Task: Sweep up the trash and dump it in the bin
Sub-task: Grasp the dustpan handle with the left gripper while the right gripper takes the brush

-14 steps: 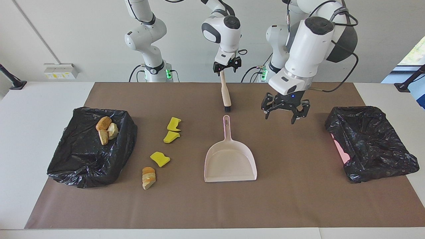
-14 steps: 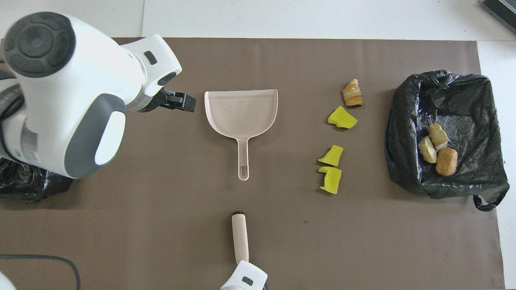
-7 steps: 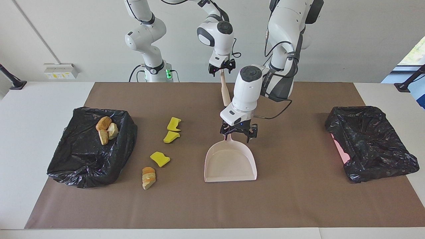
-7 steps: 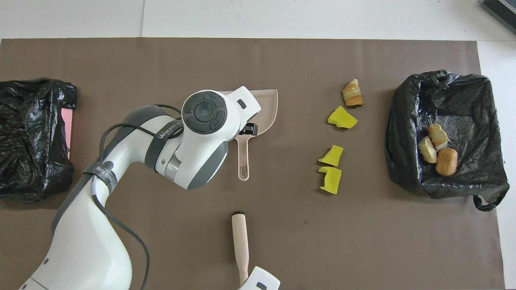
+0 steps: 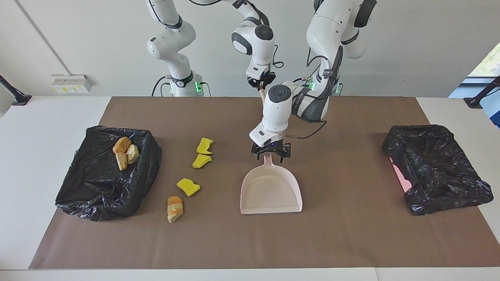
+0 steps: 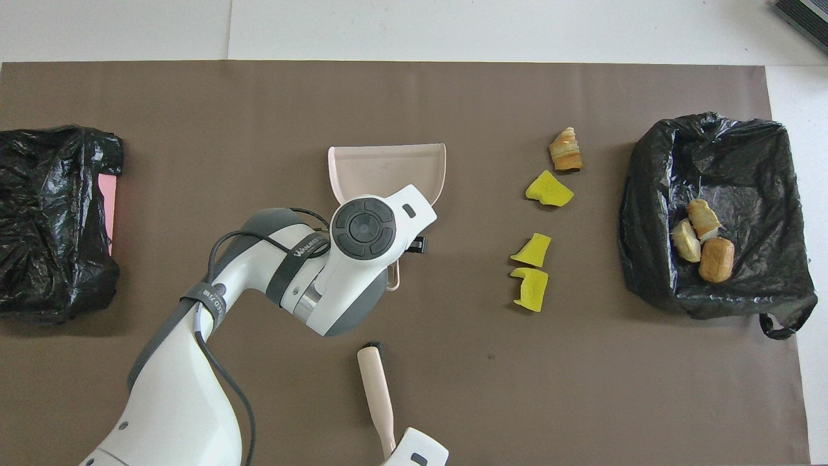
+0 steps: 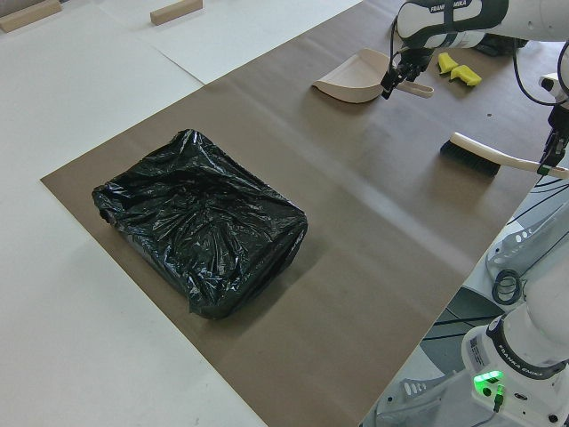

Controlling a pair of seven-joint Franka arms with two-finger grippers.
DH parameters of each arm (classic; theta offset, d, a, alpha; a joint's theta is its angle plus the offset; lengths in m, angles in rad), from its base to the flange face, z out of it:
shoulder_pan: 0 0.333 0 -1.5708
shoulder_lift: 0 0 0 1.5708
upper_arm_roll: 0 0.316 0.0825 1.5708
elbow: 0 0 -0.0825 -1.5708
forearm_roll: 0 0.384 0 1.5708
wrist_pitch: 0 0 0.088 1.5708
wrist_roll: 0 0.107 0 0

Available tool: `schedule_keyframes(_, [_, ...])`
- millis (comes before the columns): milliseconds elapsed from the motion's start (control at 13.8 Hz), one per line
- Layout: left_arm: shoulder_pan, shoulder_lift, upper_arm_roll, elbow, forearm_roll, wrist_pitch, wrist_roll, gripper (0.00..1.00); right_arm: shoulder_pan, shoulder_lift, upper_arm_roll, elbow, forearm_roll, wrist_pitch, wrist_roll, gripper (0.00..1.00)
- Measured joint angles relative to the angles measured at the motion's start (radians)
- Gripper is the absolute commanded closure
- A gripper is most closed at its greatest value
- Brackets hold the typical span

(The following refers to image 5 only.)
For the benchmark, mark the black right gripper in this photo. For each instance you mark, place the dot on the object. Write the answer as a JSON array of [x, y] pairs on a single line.
[[261, 77]]

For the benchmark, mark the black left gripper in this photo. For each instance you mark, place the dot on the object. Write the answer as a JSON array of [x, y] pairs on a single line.
[[271, 148]]

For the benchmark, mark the beige hand brush black bristles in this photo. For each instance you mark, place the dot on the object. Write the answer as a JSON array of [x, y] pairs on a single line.
[[261, 93]]

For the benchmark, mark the beige plastic dustpan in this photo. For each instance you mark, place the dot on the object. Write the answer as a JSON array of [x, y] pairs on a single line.
[[271, 191]]

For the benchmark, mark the yellow sponge piece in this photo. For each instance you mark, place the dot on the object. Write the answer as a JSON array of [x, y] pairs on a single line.
[[201, 161], [204, 146], [188, 187]]

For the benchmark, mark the orange croissant piece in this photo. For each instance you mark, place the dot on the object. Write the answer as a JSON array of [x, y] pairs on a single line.
[[175, 208]]

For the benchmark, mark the pale bread piece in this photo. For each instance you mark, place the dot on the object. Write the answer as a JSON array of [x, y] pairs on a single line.
[[133, 154]]

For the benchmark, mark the brown bread roll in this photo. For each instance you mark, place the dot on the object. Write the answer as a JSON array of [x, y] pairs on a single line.
[[122, 145]]

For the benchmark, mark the striped croissant piece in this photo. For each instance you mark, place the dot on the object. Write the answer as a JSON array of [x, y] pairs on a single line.
[[122, 161]]

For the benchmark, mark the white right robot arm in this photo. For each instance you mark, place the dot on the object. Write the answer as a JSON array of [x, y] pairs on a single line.
[[172, 43]]

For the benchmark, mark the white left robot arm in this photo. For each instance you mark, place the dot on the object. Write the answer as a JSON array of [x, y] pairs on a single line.
[[332, 31]]

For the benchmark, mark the pink bin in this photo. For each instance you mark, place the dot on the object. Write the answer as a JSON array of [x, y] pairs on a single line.
[[404, 181]]

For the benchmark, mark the black plastic trash bag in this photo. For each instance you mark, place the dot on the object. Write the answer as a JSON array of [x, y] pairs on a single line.
[[101, 187], [441, 171]]

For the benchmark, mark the brown paper table mat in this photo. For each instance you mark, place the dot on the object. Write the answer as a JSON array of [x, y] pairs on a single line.
[[273, 242]]

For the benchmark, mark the black stand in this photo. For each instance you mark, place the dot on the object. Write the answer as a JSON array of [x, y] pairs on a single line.
[[474, 102], [21, 99]]

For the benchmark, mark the window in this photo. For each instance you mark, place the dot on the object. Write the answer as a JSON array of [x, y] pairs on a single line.
[[490, 64]]

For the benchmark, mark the white wall socket box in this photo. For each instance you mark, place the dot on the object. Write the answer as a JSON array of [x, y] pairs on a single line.
[[72, 83]]

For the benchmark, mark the thin white wall conduit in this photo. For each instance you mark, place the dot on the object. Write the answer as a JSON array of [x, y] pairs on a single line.
[[43, 38]]

